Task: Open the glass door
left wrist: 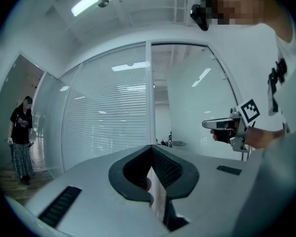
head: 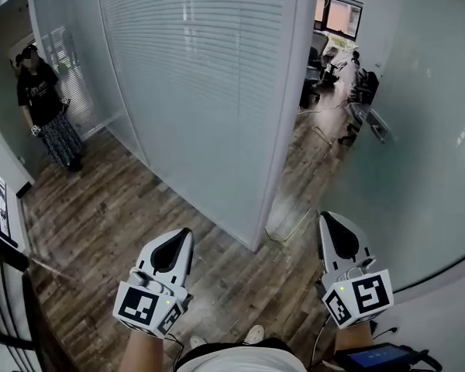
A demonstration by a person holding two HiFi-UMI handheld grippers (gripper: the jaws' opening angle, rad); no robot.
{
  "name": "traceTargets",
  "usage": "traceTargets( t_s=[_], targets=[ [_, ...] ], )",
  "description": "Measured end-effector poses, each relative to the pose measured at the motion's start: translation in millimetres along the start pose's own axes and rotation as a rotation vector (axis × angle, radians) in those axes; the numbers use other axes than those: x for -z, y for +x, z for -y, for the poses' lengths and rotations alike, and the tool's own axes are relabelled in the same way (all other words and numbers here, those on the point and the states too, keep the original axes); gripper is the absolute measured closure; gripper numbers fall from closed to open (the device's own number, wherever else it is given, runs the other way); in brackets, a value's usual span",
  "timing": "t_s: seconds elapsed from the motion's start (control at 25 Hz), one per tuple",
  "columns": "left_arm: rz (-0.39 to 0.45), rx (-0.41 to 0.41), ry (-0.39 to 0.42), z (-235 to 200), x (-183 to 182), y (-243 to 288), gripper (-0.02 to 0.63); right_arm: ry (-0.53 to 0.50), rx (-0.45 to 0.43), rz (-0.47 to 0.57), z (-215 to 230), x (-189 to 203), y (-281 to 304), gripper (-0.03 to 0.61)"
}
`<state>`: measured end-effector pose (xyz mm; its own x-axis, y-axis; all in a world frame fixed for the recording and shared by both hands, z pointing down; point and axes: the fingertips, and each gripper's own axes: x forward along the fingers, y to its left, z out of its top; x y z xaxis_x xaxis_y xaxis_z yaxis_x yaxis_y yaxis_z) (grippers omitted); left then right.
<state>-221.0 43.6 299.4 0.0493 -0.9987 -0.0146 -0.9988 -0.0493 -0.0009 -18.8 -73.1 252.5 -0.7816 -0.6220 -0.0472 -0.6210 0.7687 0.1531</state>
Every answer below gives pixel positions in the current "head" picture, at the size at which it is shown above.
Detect black tablet mount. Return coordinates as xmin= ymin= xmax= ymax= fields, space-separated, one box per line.
xmin=399 ymin=347 xmax=443 ymax=372

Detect black tablet cable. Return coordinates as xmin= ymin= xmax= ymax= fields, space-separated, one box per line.
xmin=370 ymin=320 xmax=400 ymax=339

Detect dark framed window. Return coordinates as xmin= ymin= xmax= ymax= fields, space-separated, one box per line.
xmin=313 ymin=0 xmax=364 ymax=41

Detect person's white shirt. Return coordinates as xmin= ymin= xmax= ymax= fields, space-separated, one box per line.
xmin=175 ymin=347 xmax=309 ymax=372

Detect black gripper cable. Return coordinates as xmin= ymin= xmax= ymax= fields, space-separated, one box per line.
xmin=165 ymin=332 xmax=188 ymax=360
xmin=308 ymin=315 xmax=331 ymax=366

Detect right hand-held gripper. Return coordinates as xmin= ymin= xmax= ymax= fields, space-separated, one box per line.
xmin=318 ymin=211 xmax=395 ymax=329

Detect white floor cable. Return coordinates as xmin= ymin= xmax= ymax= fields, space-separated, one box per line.
xmin=297 ymin=101 xmax=352 ymax=115

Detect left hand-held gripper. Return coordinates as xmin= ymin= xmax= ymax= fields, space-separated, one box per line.
xmin=112 ymin=227 xmax=195 ymax=340

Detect person's left forearm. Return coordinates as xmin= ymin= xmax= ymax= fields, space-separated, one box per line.
xmin=120 ymin=329 xmax=167 ymax=372

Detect person's black trousers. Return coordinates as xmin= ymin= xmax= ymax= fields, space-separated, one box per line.
xmin=188 ymin=337 xmax=298 ymax=362

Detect plain frosted glass partition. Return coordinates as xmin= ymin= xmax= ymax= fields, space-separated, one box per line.
xmin=27 ymin=0 xmax=150 ymax=167

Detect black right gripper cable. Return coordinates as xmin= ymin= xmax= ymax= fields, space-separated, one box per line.
xmin=308 ymin=315 xmax=331 ymax=366

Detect black metal railing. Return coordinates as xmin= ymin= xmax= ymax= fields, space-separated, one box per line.
xmin=0 ymin=222 xmax=81 ymax=372

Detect frosted glass door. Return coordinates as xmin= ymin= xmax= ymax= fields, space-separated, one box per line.
xmin=320 ymin=0 xmax=465 ymax=295

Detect yellow packing strap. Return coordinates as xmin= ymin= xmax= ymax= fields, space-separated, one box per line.
xmin=263 ymin=206 xmax=312 ymax=243
xmin=311 ymin=125 xmax=333 ymax=147

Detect white office chair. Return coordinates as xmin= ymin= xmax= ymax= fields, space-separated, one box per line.
xmin=319 ymin=32 xmax=343 ymax=87

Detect metal floor strip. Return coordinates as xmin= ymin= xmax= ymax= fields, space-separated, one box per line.
xmin=27 ymin=256 xmax=79 ymax=284

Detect person's right white shoe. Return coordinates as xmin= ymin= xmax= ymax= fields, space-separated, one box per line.
xmin=243 ymin=324 xmax=266 ymax=345

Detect black waist-mounted phone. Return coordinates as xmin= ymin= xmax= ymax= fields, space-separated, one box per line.
xmin=334 ymin=342 xmax=408 ymax=370

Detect person's right forearm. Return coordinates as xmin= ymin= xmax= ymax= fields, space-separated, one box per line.
xmin=332 ymin=318 xmax=376 ymax=354

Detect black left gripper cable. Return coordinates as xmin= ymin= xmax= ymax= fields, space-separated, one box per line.
xmin=165 ymin=332 xmax=188 ymax=360

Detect silver door handle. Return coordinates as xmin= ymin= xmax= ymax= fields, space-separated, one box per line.
xmin=365 ymin=108 xmax=390 ymax=146

